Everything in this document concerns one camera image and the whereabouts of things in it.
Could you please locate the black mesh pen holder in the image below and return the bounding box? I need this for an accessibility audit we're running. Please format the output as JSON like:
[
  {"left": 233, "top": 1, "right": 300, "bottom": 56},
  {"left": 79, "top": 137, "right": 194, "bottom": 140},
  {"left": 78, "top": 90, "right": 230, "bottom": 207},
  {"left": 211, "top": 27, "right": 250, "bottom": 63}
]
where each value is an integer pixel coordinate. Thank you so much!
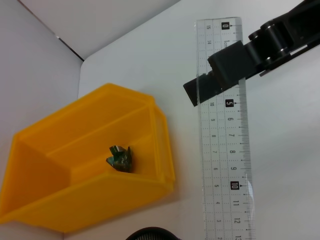
[{"left": 124, "top": 226, "right": 180, "bottom": 240}]

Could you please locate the yellow plastic storage bin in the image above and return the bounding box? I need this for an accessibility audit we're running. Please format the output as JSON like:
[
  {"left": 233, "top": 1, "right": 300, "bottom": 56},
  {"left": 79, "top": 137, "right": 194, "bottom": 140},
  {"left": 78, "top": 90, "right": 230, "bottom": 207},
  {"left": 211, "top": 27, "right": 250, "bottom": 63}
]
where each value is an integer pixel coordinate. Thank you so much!
[{"left": 0, "top": 82, "right": 176, "bottom": 234}]

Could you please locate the green plastic wrapper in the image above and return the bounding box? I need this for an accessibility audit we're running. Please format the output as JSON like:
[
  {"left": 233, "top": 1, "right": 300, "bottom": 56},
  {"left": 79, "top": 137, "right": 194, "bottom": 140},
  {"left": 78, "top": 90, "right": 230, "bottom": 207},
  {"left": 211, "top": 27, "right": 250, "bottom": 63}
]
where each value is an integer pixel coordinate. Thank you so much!
[{"left": 105, "top": 144, "right": 134, "bottom": 174}]

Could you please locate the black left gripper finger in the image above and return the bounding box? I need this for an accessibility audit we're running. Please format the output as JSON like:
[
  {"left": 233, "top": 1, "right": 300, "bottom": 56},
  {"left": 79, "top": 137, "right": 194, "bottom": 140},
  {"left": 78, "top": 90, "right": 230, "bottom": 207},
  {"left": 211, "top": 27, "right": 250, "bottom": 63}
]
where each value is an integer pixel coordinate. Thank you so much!
[
  {"left": 182, "top": 71, "right": 224, "bottom": 108},
  {"left": 207, "top": 0, "right": 320, "bottom": 93}
]

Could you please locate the transparent plastic ruler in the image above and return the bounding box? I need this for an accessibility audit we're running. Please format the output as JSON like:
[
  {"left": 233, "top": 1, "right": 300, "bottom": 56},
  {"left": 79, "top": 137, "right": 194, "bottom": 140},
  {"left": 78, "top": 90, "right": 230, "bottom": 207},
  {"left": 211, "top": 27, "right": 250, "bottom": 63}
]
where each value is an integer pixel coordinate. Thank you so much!
[{"left": 194, "top": 16, "right": 258, "bottom": 240}]

